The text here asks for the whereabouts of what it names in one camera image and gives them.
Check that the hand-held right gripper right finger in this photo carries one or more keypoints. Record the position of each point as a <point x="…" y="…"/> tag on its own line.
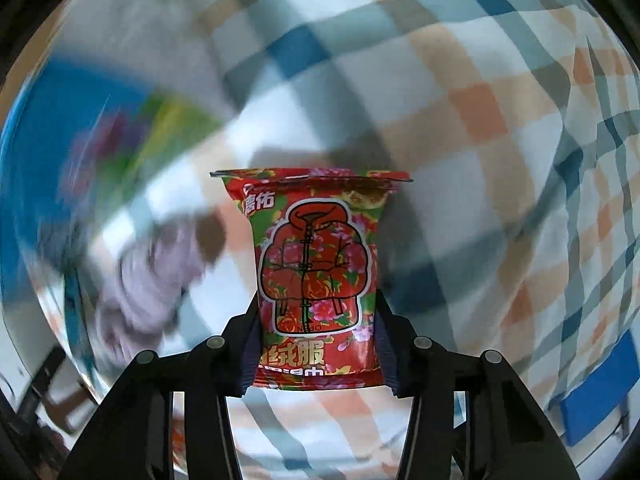
<point x="391" y="355"/>

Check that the plaid bed sheet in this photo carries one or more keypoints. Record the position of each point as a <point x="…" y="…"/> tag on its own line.
<point x="430" y="125"/>

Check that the blue stool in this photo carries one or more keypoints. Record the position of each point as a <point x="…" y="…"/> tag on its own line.
<point x="595" y="395"/>

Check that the green floral packet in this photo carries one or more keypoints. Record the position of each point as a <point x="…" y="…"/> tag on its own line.
<point x="150" y="135"/>

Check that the red floral wet wipes packet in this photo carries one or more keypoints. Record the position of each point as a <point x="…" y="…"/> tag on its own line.
<point x="312" y="280"/>

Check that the pale purple snack packet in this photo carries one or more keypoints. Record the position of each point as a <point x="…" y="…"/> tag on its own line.
<point x="150" y="285"/>

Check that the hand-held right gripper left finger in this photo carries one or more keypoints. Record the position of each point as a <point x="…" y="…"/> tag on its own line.
<point x="246" y="355"/>

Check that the blue storage bin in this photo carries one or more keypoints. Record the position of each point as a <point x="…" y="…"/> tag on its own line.
<point x="55" y="160"/>

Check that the wooden chair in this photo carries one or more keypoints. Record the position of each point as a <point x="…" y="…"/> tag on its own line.
<point x="55" y="395"/>

